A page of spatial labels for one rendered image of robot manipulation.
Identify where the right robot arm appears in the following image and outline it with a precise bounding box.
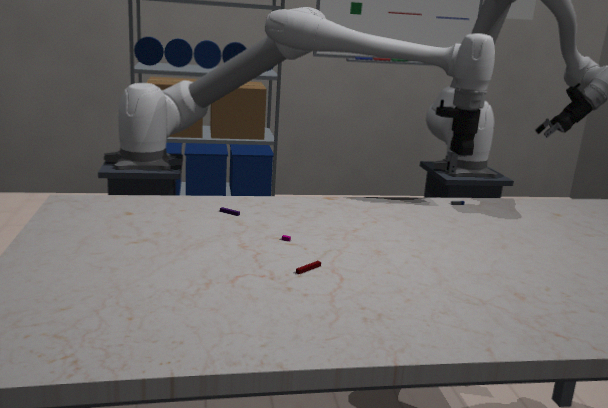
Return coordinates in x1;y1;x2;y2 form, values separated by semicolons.
104;7;495;170

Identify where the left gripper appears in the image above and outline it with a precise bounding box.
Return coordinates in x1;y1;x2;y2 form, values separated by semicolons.
535;83;607;138

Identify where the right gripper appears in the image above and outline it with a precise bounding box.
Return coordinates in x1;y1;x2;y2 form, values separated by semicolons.
436;87;487;174

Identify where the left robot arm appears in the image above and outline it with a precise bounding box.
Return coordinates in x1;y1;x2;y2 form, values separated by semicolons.
426;0;608;178

